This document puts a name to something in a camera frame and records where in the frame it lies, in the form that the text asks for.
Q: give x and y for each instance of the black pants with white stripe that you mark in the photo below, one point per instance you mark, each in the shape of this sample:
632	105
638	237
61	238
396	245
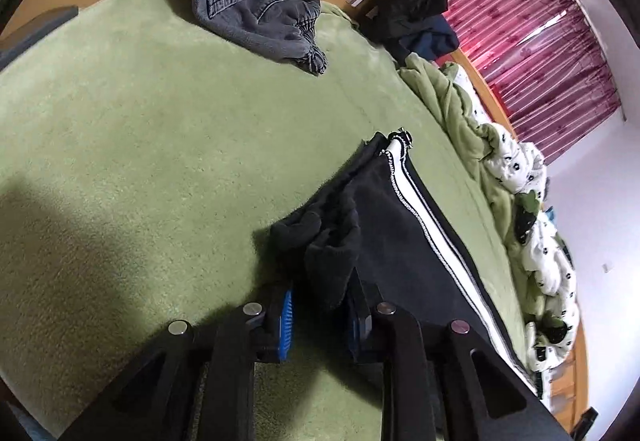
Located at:
400	246

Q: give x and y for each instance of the green fleece bed cover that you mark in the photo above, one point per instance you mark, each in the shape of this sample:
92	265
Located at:
150	121

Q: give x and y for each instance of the navy blue garment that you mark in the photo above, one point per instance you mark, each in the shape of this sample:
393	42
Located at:
435	38

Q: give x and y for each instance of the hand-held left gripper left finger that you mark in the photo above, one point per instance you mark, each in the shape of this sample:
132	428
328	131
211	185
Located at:
286	326

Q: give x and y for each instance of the crumpled green fleece blanket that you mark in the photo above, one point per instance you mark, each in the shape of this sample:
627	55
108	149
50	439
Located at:
450	106

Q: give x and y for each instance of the white floral quilt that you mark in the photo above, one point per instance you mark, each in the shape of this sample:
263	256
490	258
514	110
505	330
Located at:
510	156

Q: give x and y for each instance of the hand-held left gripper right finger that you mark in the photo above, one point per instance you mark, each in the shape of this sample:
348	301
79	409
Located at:
357	330

